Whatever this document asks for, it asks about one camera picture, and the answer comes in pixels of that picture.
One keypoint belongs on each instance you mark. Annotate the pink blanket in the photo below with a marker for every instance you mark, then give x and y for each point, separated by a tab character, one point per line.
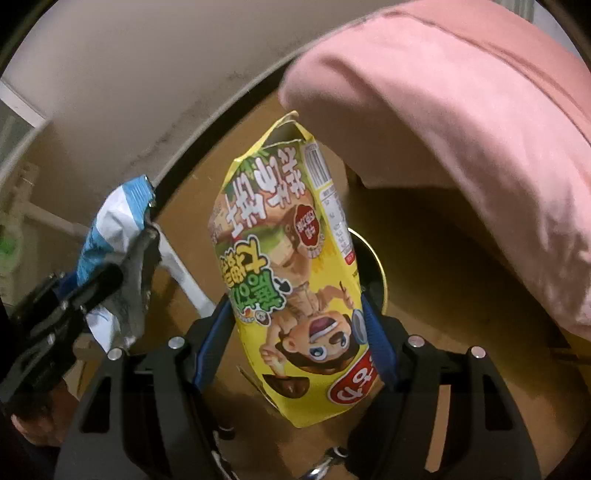
461	115

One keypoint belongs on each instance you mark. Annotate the yellow cartoon snack bag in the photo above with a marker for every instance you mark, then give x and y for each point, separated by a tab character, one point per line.
286	258

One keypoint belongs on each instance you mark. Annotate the white metal rack frame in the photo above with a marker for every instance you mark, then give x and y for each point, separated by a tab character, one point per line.
187	281

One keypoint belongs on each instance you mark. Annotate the blue white snack wrapper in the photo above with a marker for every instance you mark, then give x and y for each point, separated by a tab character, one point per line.
113	221

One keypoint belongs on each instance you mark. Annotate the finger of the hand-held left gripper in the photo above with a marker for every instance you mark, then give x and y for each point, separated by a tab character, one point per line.
69	288
138	258

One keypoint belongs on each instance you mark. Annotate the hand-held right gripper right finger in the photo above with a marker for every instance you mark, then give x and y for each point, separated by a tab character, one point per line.
379	344

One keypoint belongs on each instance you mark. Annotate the green plastic item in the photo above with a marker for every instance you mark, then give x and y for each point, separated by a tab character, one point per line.
10	244

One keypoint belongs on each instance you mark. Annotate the black bin with gold rim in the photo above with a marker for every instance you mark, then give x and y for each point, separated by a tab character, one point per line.
371	272

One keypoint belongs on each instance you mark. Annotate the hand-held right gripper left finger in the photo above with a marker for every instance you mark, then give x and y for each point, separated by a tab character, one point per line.
213	344

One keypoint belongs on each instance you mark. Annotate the chrome chair base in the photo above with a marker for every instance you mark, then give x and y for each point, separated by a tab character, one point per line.
323	464

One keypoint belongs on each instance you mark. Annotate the person's left hand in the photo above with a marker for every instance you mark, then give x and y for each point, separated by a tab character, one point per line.
37	427

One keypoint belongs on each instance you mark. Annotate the white window frame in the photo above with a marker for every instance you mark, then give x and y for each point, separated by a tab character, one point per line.
18	108

